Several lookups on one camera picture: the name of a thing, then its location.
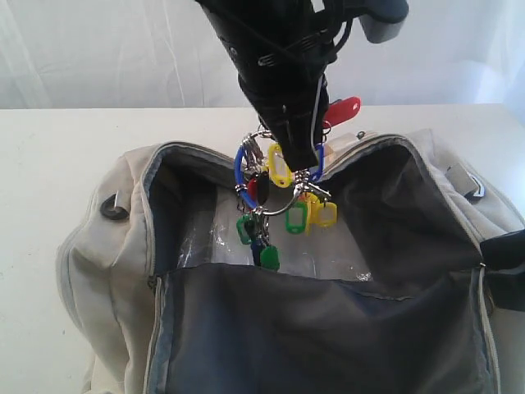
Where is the right side black D-ring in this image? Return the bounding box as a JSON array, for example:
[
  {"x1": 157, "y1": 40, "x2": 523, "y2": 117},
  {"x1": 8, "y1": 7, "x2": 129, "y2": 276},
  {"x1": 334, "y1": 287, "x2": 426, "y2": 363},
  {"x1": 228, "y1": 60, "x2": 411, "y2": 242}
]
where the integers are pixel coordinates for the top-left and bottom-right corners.
[{"x1": 467, "y1": 174, "x2": 487, "y2": 203}]

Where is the black plastic D-ring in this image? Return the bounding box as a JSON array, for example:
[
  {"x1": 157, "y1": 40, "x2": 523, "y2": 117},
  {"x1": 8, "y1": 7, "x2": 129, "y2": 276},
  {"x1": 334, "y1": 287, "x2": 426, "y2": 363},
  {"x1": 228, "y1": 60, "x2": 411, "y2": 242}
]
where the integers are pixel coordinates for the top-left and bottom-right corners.
[{"x1": 100, "y1": 191, "x2": 132, "y2": 222}]

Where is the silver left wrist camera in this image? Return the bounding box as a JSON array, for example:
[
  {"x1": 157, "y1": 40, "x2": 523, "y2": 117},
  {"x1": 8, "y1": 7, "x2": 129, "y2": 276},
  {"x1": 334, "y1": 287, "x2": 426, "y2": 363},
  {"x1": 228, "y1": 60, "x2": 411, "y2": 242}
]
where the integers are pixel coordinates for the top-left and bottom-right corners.
[{"x1": 359, "y1": 15, "x2": 404, "y2": 44}]

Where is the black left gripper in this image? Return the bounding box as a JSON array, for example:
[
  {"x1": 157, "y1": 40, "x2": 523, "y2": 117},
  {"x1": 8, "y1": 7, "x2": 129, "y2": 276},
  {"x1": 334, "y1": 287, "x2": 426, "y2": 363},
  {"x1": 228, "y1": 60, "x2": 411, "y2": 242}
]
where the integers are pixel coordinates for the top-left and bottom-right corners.
[{"x1": 199, "y1": 1, "x2": 409, "y2": 167}]

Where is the beige fabric duffel bag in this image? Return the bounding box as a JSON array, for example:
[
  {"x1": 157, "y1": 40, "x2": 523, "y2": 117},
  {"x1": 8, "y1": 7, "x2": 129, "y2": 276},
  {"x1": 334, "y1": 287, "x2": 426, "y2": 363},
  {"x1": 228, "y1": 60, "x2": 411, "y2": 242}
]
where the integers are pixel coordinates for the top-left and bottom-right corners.
[{"x1": 57, "y1": 130, "x2": 524, "y2": 393}]

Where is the bunch of colourful key tags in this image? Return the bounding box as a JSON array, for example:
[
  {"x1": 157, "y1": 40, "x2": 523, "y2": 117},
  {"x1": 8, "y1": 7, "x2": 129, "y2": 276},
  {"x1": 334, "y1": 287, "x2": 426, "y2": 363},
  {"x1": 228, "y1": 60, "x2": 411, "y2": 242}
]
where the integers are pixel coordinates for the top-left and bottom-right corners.
[{"x1": 234, "y1": 96, "x2": 362, "y2": 272}]

